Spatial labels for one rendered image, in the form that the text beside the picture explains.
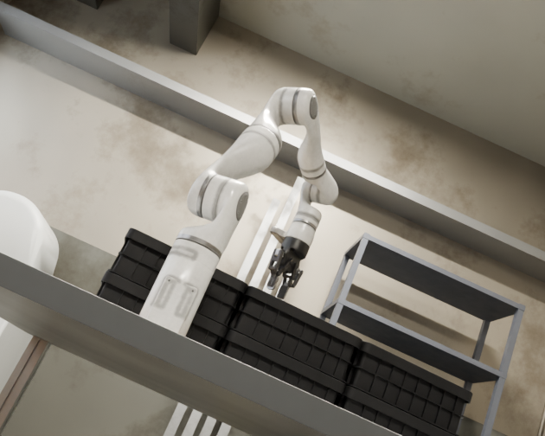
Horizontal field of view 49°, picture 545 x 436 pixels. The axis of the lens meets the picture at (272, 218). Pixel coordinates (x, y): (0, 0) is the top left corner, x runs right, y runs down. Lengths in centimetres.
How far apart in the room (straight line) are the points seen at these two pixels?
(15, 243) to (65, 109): 128
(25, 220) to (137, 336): 243
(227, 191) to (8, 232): 218
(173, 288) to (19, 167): 304
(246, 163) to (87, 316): 57
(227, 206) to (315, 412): 46
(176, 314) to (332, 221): 294
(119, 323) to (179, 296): 28
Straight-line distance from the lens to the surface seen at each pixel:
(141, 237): 138
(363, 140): 425
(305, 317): 141
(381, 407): 146
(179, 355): 82
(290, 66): 440
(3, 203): 328
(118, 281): 136
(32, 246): 318
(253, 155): 128
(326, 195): 168
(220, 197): 115
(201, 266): 111
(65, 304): 84
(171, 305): 109
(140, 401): 365
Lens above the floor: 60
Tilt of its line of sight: 20 degrees up
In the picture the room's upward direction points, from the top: 25 degrees clockwise
